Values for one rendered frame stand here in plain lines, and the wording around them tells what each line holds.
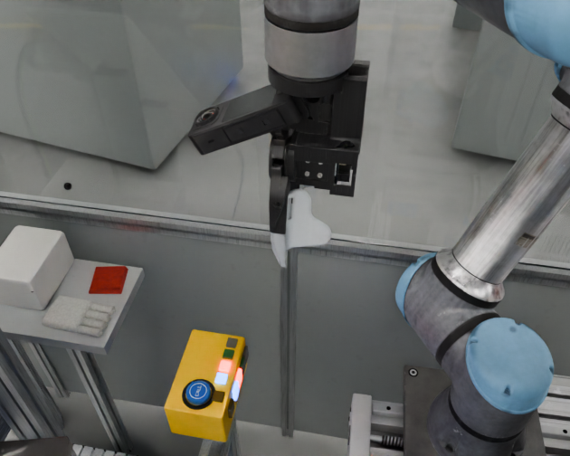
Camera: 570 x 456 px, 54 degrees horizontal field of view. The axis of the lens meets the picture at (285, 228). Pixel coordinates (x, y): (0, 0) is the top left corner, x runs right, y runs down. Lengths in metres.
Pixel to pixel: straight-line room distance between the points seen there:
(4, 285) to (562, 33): 1.25
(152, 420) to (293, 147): 1.78
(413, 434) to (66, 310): 0.82
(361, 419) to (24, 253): 0.84
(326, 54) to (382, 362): 1.26
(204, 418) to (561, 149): 0.66
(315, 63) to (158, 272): 1.11
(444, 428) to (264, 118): 0.61
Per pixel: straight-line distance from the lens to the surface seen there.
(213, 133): 0.52
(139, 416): 2.21
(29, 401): 1.42
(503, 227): 0.82
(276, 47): 0.46
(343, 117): 0.49
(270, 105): 0.49
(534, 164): 0.80
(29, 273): 1.37
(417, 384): 1.03
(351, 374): 1.70
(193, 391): 0.96
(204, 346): 1.02
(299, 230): 0.55
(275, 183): 0.51
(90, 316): 1.37
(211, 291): 1.50
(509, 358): 0.82
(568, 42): 0.37
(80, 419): 2.26
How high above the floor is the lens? 1.91
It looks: 44 degrees down
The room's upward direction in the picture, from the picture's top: straight up
